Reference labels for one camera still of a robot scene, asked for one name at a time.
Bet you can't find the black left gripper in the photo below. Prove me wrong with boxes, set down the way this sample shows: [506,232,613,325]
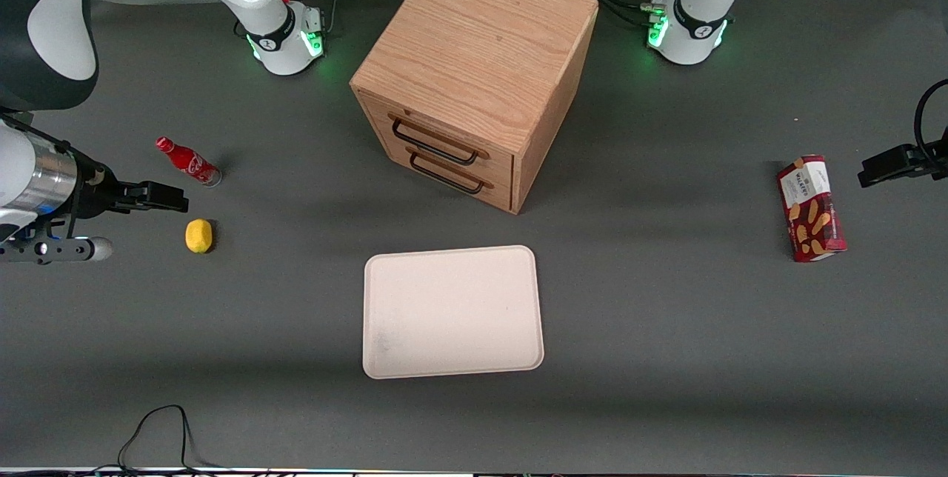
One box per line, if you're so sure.
[858,141,948,189]

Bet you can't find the thin black table cable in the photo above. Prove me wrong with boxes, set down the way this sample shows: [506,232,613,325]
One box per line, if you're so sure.
[117,404,227,473]

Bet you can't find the black metal drawer handle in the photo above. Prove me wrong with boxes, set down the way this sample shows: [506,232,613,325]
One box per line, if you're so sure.
[390,117,481,167]
[408,153,487,196]

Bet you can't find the black looped wrist cable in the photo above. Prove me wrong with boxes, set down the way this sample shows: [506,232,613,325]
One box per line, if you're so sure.
[914,79,948,161]

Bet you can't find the wooden drawer front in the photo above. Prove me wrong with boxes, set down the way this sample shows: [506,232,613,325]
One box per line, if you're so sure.
[376,138,515,213]
[364,98,516,183]

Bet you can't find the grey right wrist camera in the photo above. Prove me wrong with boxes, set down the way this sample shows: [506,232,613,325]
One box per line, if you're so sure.
[0,236,114,265]

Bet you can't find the red coke bottle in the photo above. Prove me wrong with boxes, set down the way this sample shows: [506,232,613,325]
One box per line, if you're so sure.
[156,136,222,188]

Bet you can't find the yellow lemon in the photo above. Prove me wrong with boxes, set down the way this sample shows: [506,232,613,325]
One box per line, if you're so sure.
[185,219,214,254]

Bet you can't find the red shortbread cookie box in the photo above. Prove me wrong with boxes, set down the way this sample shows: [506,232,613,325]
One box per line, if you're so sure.
[776,155,848,264]

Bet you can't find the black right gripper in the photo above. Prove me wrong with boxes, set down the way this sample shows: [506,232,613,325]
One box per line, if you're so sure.
[68,151,190,220]

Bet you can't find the beige rectangular tray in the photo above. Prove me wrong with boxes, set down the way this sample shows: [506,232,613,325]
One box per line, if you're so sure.
[362,244,545,380]

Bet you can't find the wooden drawer cabinet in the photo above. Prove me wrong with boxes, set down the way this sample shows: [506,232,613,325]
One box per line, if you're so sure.
[350,0,599,216]

